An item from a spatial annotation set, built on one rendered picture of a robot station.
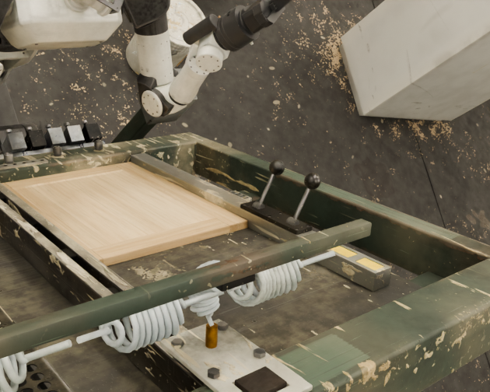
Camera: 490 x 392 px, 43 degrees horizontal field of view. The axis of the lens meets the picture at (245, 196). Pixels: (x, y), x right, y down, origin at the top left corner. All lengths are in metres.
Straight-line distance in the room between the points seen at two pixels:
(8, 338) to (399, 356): 0.52
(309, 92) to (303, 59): 0.23
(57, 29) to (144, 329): 0.96
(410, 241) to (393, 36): 2.52
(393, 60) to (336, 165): 0.70
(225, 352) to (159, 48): 1.04
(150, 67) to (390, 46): 2.37
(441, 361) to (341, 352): 0.19
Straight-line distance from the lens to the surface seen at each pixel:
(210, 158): 1.99
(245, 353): 0.84
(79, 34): 1.58
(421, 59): 3.72
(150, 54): 1.71
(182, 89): 1.68
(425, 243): 1.46
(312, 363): 0.85
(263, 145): 3.44
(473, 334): 1.07
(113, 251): 1.33
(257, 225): 1.47
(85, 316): 0.63
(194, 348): 0.85
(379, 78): 3.92
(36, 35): 1.54
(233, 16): 1.51
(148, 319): 0.73
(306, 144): 3.64
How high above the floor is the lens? 2.51
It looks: 51 degrees down
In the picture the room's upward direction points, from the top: 57 degrees clockwise
